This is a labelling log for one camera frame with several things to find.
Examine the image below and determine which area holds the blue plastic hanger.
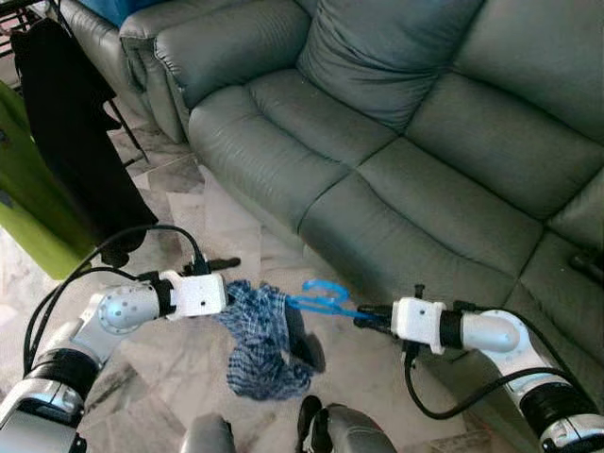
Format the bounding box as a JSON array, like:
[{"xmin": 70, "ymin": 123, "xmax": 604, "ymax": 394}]
[{"xmin": 288, "ymin": 278, "xmax": 374, "ymax": 319}]

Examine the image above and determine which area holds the blue plaid shirt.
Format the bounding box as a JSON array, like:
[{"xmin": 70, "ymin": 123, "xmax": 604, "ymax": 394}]
[{"xmin": 215, "ymin": 280, "xmax": 317, "ymax": 402}]

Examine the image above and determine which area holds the robot right leg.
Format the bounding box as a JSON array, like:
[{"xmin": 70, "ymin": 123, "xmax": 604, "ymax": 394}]
[{"xmin": 297, "ymin": 396, "xmax": 397, "ymax": 453}]

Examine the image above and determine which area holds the robot leg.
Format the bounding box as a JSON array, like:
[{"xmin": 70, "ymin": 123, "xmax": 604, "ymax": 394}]
[
  {"xmin": 179, "ymin": 413, "xmax": 237, "ymax": 453},
  {"xmin": 297, "ymin": 396, "xmax": 397, "ymax": 453}
]

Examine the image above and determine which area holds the grey leather sofa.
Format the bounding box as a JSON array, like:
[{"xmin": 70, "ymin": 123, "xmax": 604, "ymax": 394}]
[{"xmin": 57, "ymin": 0, "xmax": 604, "ymax": 445}]

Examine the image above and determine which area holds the robot left leg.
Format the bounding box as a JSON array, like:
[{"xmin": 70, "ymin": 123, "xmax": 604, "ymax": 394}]
[{"xmin": 179, "ymin": 413, "xmax": 237, "ymax": 453}]

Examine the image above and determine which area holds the black long garment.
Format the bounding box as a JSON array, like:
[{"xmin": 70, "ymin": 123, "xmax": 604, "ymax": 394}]
[{"xmin": 9, "ymin": 17, "xmax": 159, "ymax": 267}]

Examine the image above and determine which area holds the green t-shirt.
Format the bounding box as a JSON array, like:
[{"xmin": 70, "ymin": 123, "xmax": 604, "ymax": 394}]
[{"xmin": 0, "ymin": 80, "xmax": 95, "ymax": 281}]

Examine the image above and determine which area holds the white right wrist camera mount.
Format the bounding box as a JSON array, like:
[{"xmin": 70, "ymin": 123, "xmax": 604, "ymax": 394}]
[{"xmin": 392, "ymin": 297, "xmax": 445, "ymax": 355}]

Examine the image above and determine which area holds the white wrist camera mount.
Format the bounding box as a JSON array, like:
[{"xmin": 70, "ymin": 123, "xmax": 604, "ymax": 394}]
[
  {"xmin": 392, "ymin": 297, "xmax": 445, "ymax": 355},
  {"xmin": 170, "ymin": 272, "xmax": 227, "ymax": 319}
]

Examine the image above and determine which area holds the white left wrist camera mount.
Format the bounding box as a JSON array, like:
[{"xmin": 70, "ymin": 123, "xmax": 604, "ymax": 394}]
[{"xmin": 170, "ymin": 272, "xmax": 227, "ymax": 319}]

